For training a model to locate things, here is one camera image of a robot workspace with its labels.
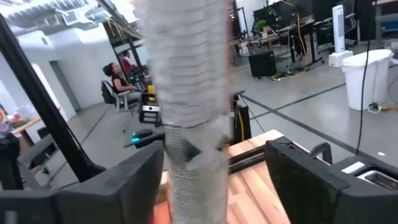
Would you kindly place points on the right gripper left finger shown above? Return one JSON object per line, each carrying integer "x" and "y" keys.
{"x": 124, "y": 193}

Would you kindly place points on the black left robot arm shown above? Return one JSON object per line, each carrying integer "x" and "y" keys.
{"x": 146, "y": 137}

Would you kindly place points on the black toaster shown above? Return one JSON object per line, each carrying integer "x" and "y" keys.
{"x": 373, "y": 179}

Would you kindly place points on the seated person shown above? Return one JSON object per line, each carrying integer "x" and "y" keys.
{"x": 119, "y": 82}

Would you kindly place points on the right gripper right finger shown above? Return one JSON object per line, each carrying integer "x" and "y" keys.
{"x": 304, "y": 193}

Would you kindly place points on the power strip with yellow plug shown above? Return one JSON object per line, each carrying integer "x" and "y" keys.
{"x": 385, "y": 108}

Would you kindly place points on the white tower fan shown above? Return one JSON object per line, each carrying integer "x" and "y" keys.
{"x": 338, "y": 28}

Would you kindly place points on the white trash bin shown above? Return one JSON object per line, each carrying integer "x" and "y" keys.
{"x": 363, "y": 81}

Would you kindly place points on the black speaker box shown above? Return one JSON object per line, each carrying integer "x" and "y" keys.
{"x": 262, "y": 63}

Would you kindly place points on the black overhead frame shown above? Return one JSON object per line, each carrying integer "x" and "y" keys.
{"x": 46, "y": 109}

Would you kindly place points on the background desk with plant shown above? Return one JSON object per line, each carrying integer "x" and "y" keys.
{"x": 280, "y": 34}

